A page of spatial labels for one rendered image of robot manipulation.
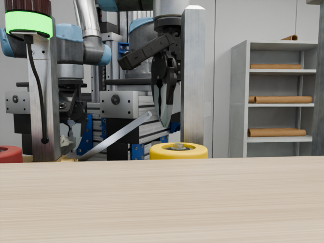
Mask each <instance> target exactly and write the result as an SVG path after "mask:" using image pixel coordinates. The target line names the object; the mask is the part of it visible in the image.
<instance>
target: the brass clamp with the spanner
mask: <svg viewBox="0 0 324 243"><path fill-rule="evenodd" d="M31 162H33V156H23V163H31ZM41 162H77V160H76V159H75V158H67V156H66V155H62V156H61V157H59V158H58V159H57V160H55V161H41Z"/></svg>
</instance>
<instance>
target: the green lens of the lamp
mask: <svg viewBox="0 0 324 243"><path fill-rule="evenodd" d="M5 24H6V32H7V33H8V34H9V30H13V29H29V30H36V31H41V32H45V33H48V34H50V38H51V37H52V36H53V29H52V20H51V19H50V18H49V17H46V16H44V15H41V14H37V13H30V12H8V13H6V14H5Z"/></svg>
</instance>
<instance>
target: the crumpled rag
mask: <svg viewBox="0 0 324 243"><path fill-rule="evenodd" d="M69 143H73V142H72V141H69V140H68V139H67V138H66V136H65V135H64V134H63V135H62V137H61V138H60V146H61V147H62V146H67V145H69Z"/></svg>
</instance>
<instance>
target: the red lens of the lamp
mask: <svg viewBox="0 0 324 243"><path fill-rule="evenodd" d="M4 8H5V14H6V13H7V12H8V11H10V10H29V11H35V12H39V13H43V14H46V15H48V16H49V17H50V18H51V19H52V6H51V2H50V1H49V0H4Z"/></svg>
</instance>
